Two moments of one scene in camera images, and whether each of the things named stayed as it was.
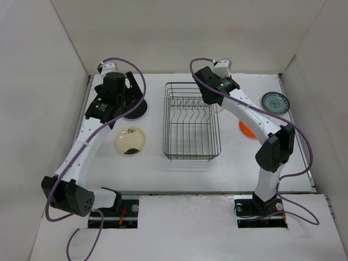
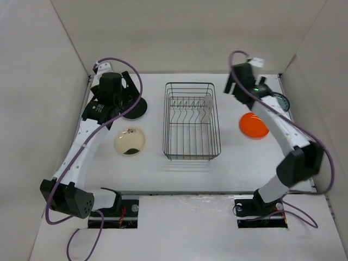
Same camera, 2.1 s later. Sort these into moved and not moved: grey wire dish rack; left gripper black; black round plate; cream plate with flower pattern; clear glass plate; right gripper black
Moved: clear glass plate; right gripper black
Not moved: grey wire dish rack; left gripper black; black round plate; cream plate with flower pattern
